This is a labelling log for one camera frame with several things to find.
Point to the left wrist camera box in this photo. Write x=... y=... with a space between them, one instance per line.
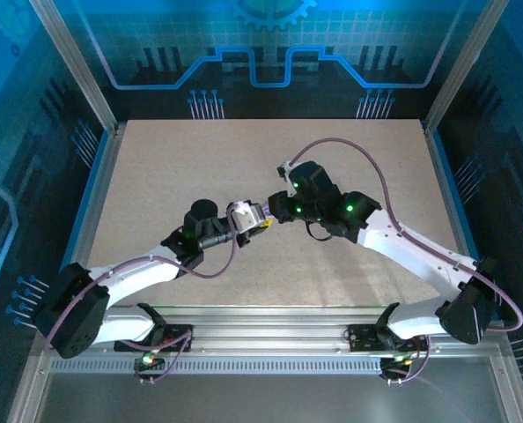
x=246 y=216

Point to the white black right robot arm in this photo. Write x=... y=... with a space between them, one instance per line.
x=411 y=251

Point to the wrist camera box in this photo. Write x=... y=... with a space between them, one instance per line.
x=282 y=169
x=246 y=216

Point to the aluminium table side rail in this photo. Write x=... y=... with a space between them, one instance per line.
x=448 y=198
x=98 y=198

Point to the lilac earbud charging case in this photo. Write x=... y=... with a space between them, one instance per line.
x=268 y=210

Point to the grey metal floor panel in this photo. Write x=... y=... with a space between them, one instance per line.
x=266 y=401

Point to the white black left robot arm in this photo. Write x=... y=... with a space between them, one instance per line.
x=134 y=273

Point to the small LED circuit board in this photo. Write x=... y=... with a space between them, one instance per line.
x=400 y=362
x=147 y=360

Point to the aluminium base beam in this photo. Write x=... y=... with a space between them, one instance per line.
x=266 y=326

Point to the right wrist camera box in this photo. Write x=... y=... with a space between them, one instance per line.
x=282 y=169

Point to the aluminium frame post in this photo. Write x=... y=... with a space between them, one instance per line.
x=79 y=66
x=459 y=66

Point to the aluminium frame bar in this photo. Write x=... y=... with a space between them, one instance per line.
x=27 y=396
x=514 y=396

